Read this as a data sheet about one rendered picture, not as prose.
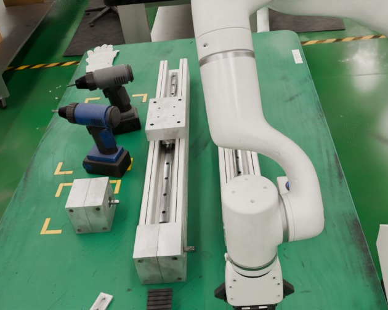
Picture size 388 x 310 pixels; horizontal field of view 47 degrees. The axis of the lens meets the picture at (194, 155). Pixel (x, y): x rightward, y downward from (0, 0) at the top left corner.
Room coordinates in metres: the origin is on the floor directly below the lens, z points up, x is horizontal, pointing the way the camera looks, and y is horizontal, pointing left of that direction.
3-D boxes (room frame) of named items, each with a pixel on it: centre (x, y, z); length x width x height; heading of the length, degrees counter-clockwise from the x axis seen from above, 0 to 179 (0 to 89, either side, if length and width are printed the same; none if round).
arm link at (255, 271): (0.48, -0.07, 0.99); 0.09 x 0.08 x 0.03; 85
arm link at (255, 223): (0.48, -0.08, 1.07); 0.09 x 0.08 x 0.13; 90
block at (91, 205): (0.82, 0.26, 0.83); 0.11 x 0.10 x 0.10; 84
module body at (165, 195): (1.08, 0.06, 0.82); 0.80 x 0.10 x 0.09; 175
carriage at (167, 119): (1.08, 0.06, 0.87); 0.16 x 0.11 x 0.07; 175
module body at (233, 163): (1.06, -0.13, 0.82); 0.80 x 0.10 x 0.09; 175
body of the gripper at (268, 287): (0.48, -0.07, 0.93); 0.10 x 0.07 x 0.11; 85
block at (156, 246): (0.63, 0.09, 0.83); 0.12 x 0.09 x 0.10; 85
